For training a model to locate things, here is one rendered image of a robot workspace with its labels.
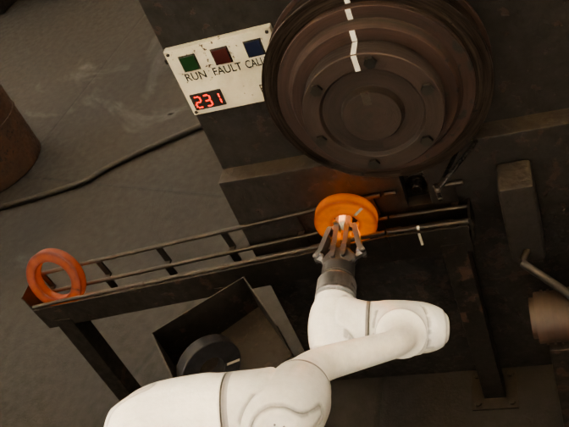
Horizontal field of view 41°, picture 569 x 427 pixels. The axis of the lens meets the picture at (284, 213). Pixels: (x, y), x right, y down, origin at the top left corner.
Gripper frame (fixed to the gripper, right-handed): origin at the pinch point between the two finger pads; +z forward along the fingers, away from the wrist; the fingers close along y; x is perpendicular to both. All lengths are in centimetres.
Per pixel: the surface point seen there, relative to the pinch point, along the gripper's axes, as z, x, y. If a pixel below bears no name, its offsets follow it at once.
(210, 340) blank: -32.6, -0.7, -29.2
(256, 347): -25.7, -14.7, -24.6
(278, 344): -25.7, -14.3, -18.5
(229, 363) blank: -33.5, -9.3, -28.0
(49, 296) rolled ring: 0, -15, -95
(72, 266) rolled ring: 3, -7, -83
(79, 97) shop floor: 224, -86, -211
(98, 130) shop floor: 181, -85, -181
